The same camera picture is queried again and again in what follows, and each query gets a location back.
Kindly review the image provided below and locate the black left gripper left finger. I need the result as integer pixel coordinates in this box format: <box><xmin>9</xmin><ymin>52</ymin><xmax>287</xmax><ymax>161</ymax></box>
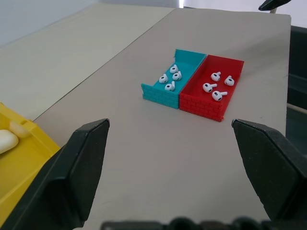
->
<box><xmin>0</xmin><ymin>118</ymin><xmax>110</xmax><ymax>230</ymax></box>

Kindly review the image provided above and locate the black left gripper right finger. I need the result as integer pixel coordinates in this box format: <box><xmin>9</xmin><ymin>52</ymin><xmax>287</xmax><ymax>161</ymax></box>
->
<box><xmin>231</xmin><ymin>118</ymin><xmax>307</xmax><ymax>221</ymax></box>

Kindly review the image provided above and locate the yellow plastic bin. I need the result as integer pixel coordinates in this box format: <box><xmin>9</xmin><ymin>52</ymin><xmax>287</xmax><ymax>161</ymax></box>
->
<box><xmin>0</xmin><ymin>102</ymin><xmax>61</xmax><ymax>216</ymax></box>

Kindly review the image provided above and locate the white earbud case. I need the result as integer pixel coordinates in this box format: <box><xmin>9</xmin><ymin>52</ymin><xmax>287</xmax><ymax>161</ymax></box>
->
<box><xmin>0</xmin><ymin>129</ymin><xmax>19</xmax><ymax>154</ymax></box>

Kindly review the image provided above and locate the red brick-pattern tray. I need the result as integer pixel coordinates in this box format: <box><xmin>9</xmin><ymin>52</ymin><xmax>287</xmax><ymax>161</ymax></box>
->
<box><xmin>179</xmin><ymin>54</ymin><xmax>245</xmax><ymax>123</ymax></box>

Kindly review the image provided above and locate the black chair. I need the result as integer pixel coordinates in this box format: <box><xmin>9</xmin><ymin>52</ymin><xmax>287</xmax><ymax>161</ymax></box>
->
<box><xmin>286</xmin><ymin>23</ymin><xmax>307</xmax><ymax>111</ymax></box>

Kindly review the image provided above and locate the teal brick-pattern tray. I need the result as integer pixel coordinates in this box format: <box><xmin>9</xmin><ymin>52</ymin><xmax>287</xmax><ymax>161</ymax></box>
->
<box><xmin>141</xmin><ymin>49</ymin><xmax>207</xmax><ymax>110</ymax></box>

